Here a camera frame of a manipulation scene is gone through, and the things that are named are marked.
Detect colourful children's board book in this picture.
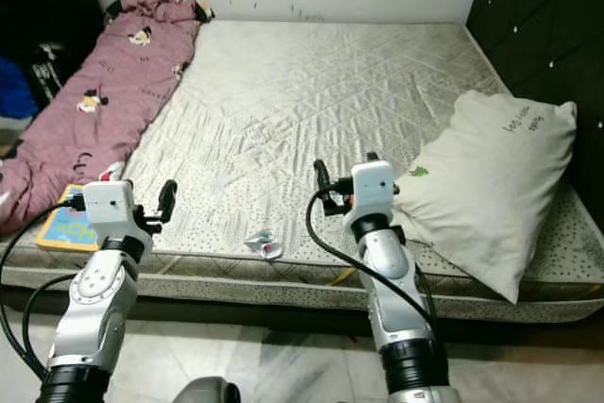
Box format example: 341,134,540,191
36,186,100,253

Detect white green wrapper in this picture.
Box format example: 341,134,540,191
243,230,284,260

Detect white pillow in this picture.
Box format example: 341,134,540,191
394,90,579,305

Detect white quilted mattress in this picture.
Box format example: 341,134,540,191
0,21,604,324

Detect pink cartoon print blanket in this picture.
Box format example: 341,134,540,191
0,0,215,237

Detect black bag with white print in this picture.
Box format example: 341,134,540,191
30,40,69,109

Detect grey robot left leg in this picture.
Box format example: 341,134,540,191
172,377,242,403

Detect blue cloth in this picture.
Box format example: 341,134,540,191
0,56,41,121

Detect black tufted headboard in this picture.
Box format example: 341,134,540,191
465,0,604,206

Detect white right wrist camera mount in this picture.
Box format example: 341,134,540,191
351,160,397,220

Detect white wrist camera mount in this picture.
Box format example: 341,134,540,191
82,179,135,242
351,160,397,220

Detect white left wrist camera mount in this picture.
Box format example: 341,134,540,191
82,179,135,242

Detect long black left arm cable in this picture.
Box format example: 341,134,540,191
0,197,88,380

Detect short black left arm cable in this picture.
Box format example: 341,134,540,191
21,273,75,378

